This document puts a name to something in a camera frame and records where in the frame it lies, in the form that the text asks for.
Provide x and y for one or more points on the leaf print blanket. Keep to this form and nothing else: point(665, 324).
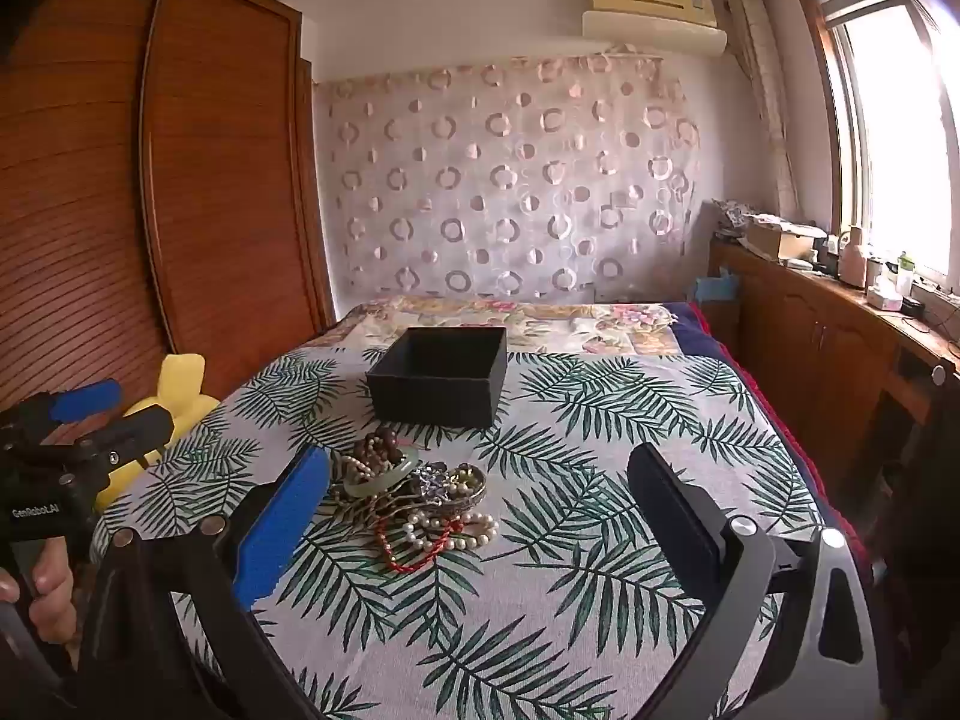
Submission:
point(585, 465)

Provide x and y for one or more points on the pale plastic bottle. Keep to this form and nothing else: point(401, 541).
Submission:
point(853, 259)

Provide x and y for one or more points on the window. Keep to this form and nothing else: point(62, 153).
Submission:
point(892, 135)

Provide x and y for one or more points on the person's left hand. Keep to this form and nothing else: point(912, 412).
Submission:
point(49, 585)

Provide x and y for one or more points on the silver metal bangle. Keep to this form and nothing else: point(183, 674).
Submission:
point(450, 502)

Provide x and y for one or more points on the floral quilt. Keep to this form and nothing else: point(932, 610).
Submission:
point(562, 326)

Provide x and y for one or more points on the circle pattern curtain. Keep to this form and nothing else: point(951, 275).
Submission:
point(510, 180)

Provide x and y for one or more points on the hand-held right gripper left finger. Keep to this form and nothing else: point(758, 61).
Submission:
point(289, 517)

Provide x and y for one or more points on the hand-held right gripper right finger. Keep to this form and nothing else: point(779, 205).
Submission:
point(675, 499)

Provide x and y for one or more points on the green capped bottle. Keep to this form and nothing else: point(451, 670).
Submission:
point(905, 274)

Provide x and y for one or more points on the yellow plush toy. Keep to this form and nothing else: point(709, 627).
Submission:
point(184, 390)

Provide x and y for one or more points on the pile of crumpled wrapping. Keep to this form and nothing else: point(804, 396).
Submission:
point(731, 217)

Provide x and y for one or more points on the cardboard box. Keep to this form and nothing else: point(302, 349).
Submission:
point(784, 240)

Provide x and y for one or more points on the light blue bag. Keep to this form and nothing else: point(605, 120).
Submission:
point(716, 289)

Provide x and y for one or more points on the purple gem brooch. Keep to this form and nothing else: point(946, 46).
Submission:
point(435, 480)

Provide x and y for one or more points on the beige wrapped pipe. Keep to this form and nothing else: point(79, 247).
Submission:
point(765, 90)

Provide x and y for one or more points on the wooden side cabinet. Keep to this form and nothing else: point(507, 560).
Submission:
point(817, 345)

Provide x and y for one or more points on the black box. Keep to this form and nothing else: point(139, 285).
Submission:
point(442, 375)

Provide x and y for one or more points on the beige air conditioner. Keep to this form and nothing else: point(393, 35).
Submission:
point(652, 15)

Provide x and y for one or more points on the brown wooden wardrobe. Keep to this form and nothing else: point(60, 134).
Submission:
point(112, 187)

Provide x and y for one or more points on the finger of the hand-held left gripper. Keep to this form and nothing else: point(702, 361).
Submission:
point(84, 399)
point(139, 429)

